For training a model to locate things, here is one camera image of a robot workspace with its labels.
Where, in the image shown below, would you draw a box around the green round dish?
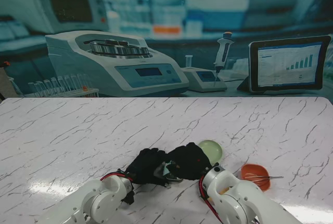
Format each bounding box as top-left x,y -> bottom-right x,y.
199,139 -> 224,165

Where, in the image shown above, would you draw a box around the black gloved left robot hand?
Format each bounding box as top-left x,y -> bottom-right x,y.
125,148 -> 170,187

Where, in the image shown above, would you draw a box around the dark stand with red knob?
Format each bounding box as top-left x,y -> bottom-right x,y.
0,61 -> 17,99

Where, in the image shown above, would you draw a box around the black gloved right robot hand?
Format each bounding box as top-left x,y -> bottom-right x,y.
166,142 -> 213,182

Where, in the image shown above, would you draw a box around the dark transparent pill box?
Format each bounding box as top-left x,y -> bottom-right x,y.
153,159 -> 184,183

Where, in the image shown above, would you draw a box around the metal tweezers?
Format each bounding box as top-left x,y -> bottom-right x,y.
244,173 -> 284,181

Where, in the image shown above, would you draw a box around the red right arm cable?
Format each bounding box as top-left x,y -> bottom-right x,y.
199,178 -> 224,221

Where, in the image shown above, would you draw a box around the red left arm cable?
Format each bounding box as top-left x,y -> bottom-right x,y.
100,171 -> 129,182

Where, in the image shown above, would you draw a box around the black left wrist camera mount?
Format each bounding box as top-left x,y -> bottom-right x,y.
121,189 -> 135,205

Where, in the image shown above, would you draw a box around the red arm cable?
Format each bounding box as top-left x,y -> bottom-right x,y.
199,178 -> 224,221
100,171 -> 129,182

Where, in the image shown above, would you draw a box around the orange dish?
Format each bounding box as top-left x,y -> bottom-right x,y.
240,163 -> 271,192

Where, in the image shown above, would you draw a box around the printed laboratory backdrop poster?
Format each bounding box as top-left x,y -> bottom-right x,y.
0,0 -> 333,98

